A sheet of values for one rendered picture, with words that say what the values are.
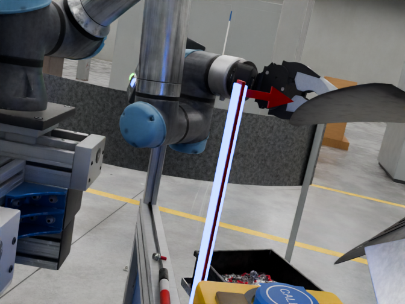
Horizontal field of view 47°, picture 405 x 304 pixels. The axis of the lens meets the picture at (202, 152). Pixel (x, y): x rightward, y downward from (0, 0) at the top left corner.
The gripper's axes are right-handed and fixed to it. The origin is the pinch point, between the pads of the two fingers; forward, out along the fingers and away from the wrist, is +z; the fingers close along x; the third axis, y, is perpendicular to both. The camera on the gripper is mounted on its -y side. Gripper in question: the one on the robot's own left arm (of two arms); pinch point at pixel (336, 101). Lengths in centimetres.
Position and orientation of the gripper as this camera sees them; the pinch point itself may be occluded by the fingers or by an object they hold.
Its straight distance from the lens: 70.9
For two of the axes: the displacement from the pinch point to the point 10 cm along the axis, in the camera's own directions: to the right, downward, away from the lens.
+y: 6.5, 0.7, 7.6
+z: 7.2, 2.8, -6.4
